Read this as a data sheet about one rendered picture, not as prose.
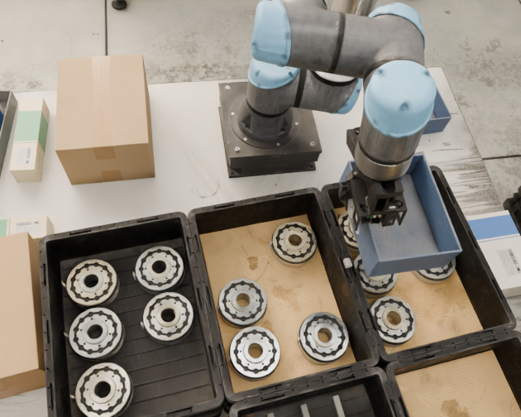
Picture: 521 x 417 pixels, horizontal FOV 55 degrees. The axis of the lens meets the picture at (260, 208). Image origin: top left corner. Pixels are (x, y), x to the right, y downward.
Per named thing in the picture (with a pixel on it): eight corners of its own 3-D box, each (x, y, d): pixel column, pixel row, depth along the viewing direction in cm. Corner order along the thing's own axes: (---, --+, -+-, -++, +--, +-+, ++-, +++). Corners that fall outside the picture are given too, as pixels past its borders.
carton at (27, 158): (27, 111, 142) (20, 97, 137) (49, 111, 143) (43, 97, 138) (16, 183, 131) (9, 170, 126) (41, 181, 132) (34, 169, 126)
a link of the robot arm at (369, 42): (346, -12, 63) (344, 53, 58) (433, 2, 63) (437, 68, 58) (332, 35, 70) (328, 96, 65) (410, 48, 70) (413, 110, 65)
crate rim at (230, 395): (186, 214, 107) (185, 209, 105) (317, 190, 113) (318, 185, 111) (226, 405, 90) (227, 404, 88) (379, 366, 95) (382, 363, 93)
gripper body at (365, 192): (352, 233, 76) (361, 195, 65) (341, 185, 80) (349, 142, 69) (401, 227, 76) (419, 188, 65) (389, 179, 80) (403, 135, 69)
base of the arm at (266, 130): (238, 94, 138) (241, 70, 129) (292, 100, 139) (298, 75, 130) (235, 140, 131) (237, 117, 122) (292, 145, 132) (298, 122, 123)
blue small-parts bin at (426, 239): (338, 180, 96) (347, 160, 90) (410, 173, 98) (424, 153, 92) (366, 277, 87) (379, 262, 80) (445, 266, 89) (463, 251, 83)
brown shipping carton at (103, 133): (73, 98, 146) (58, 58, 132) (149, 93, 149) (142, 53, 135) (71, 185, 132) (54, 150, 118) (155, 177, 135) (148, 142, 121)
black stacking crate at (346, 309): (188, 234, 116) (187, 211, 106) (308, 211, 121) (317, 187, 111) (226, 411, 98) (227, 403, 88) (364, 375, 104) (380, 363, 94)
